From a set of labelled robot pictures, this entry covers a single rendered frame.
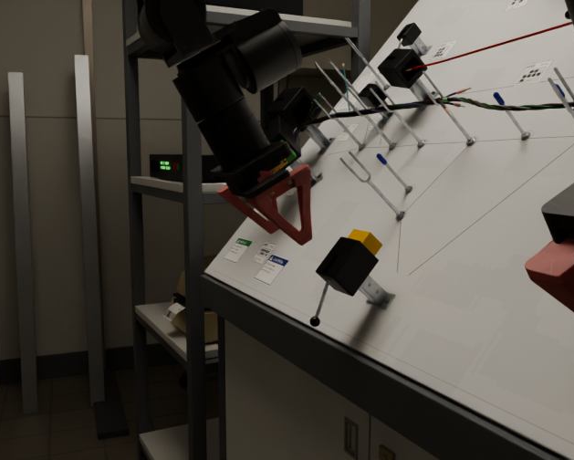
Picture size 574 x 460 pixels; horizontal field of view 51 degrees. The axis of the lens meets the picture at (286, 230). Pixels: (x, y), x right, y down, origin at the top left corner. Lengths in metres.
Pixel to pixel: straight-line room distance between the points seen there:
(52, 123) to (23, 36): 0.41
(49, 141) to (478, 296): 2.66
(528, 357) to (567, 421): 0.08
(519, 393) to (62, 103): 2.80
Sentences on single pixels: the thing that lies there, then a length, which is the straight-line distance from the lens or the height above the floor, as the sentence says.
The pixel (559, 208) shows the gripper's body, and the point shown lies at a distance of 0.23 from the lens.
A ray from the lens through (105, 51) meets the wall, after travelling 3.23.
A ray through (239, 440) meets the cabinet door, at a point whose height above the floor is 0.52.
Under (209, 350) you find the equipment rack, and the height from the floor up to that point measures 0.66.
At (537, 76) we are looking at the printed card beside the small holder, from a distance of 1.04.
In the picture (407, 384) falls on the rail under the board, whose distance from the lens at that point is 0.74.
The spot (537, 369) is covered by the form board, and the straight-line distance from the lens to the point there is 0.66.
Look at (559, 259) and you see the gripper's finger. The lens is 0.25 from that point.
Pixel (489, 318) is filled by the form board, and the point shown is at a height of 0.95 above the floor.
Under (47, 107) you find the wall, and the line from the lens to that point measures 3.19.
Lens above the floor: 1.13
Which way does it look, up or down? 7 degrees down
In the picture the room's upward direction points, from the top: straight up
